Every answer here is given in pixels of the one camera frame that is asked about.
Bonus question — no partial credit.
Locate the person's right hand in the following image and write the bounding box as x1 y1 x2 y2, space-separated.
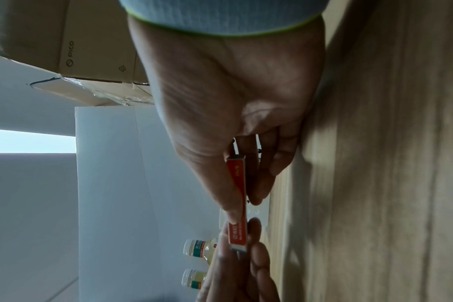
127 14 327 225

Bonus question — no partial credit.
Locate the person's right forearm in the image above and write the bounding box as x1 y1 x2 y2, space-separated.
119 0 330 37

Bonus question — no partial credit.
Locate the clear plastic vial tray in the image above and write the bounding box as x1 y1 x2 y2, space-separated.
218 134 269 237

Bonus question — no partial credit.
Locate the person's left hand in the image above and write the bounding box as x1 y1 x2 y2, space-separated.
196 217 281 302

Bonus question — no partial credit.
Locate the orange medicine box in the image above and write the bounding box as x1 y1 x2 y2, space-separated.
226 155 249 253

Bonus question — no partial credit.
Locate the brown cardboard box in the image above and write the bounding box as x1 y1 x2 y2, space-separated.
0 0 155 107

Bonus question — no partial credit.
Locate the small glass medicine vial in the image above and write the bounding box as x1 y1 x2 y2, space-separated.
181 268 209 292
183 237 221 265

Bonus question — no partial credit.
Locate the white board panel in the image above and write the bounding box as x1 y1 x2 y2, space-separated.
74 105 234 302

